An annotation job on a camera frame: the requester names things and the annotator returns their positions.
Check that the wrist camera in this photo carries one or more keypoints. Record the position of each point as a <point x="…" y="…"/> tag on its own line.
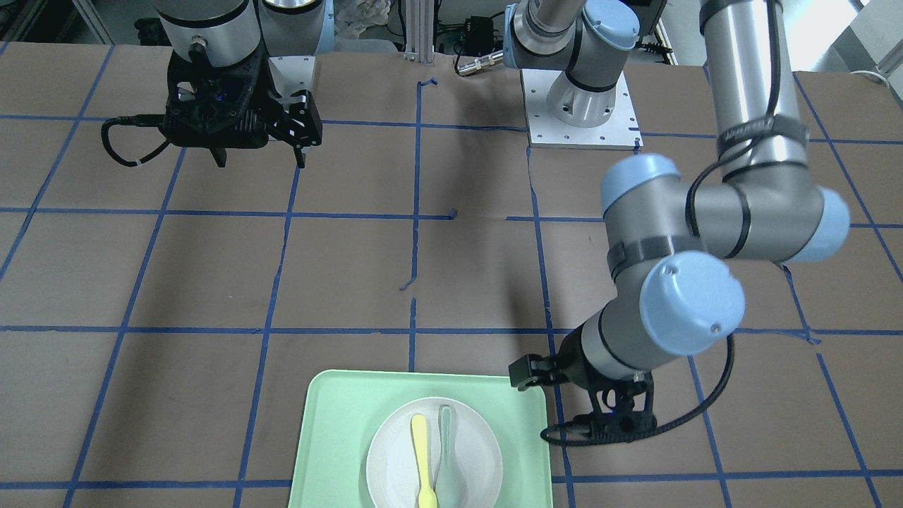
<point x="622" y="411"/>
<point x="212" y="110"/>

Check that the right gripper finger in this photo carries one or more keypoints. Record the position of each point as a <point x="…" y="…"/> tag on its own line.
<point x="297" y="123"/>
<point x="219" y="155"/>

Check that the light green tray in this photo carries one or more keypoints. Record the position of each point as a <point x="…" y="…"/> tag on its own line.
<point x="344" y="408"/>

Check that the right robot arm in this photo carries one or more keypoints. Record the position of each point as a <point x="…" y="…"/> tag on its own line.
<point x="213" y="34"/>

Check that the yellow plastic fork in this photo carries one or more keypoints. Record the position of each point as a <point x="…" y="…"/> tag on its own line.
<point x="419" y="427"/>

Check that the pale green plastic spoon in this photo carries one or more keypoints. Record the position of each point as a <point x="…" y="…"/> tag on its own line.
<point x="448" y="486"/>

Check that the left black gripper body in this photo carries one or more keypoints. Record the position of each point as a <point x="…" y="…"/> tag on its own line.
<point x="566" y="365"/>

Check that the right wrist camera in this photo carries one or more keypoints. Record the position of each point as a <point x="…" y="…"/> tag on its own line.
<point x="212" y="110"/>

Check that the white round plate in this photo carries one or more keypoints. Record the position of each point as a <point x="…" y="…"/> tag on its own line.
<point x="390" y="467"/>

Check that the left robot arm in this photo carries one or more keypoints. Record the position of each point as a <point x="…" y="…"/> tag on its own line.
<point x="669" y="240"/>

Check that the aluminium frame post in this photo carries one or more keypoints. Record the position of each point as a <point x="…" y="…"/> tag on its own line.
<point x="419" y="31"/>

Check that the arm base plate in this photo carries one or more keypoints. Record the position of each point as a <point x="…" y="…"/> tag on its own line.
<point x="291" y="76"/>
<point x="561" y="115"/>

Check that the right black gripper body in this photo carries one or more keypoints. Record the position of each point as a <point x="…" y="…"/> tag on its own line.
<point x="276" y="94"/>

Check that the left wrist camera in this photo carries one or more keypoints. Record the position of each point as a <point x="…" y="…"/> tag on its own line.
<point x="622" y="411"/>

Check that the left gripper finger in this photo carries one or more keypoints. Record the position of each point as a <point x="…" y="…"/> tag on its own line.
<point x="533" y="370"/>

